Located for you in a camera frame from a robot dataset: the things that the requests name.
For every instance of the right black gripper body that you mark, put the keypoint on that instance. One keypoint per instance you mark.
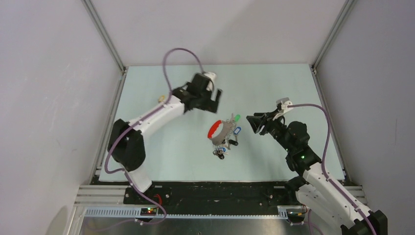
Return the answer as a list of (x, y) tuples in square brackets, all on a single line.
[(277, 129)]

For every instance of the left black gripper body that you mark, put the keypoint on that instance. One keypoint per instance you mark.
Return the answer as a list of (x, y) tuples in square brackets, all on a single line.
[(203, 99)]

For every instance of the steel key holder red handle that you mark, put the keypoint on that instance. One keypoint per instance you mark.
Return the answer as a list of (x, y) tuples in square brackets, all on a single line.
[(220, 130)]

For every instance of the black key tag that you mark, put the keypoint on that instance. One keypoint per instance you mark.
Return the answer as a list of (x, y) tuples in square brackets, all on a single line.
[(233, 142)]

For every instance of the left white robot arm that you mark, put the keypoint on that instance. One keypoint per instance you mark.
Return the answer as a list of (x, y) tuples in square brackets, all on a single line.
[(127, 140)]

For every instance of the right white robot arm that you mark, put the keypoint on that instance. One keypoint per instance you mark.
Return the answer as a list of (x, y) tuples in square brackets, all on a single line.
[(313, 187)]

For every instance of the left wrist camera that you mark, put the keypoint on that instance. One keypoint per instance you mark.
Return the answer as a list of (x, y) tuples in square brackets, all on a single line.
[(212, 77)]

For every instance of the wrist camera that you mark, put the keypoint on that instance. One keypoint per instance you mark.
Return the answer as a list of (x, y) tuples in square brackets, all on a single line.
[(283, 106), (212, 77)]

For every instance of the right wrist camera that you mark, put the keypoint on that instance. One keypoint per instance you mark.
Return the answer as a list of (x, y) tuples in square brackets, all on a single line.
[(283, 106)]

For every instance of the grey cable duct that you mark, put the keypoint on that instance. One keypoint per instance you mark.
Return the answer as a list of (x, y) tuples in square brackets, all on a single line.
[(137, 213)]

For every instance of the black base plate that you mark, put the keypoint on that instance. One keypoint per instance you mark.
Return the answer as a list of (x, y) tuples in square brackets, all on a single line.
[(222, 198)]

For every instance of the left aluminium corner post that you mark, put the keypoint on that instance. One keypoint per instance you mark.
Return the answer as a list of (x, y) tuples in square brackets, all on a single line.
[(102, 31)]

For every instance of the aluminium corner post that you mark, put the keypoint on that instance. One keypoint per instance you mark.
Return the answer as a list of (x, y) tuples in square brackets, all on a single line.
[(335, 29), (102, 31)]

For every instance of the right aluminium corner post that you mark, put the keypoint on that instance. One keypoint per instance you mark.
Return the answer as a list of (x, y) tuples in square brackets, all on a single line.
[(335, 29)]

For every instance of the aluminium frame rail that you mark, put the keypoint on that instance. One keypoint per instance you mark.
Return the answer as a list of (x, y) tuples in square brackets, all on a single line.
[(100, 195)]

